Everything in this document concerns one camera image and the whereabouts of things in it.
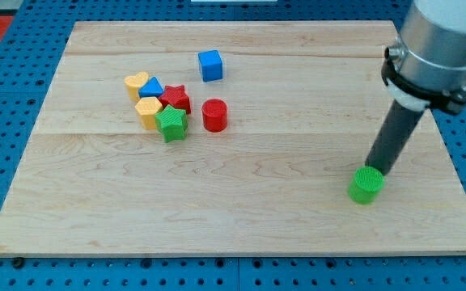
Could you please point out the green cylinder block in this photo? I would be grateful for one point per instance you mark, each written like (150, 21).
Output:
(365, 185)

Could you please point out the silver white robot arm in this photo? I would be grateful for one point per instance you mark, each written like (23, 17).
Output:
(426, 65)

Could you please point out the red cylinder block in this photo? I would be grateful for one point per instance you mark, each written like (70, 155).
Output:
(214, 114)

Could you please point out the green star block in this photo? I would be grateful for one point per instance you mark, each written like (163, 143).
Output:
(172, 123)

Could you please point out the red star block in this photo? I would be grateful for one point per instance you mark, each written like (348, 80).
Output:
(177, 97)

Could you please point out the wooden board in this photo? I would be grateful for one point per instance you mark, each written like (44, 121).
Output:
(304, 100)

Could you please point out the blue cube block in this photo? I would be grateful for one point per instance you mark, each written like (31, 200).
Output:
(210, 63)

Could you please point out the yellow hexagon block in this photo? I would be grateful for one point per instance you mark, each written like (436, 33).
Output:
(146, 109)

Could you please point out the blue triangle block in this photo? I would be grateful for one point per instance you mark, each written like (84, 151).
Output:
(152, 88)

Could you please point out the yellow heart block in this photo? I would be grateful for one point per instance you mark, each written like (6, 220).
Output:
(133, 83)

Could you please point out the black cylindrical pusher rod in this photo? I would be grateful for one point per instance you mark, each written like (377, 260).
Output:
(392, 137)

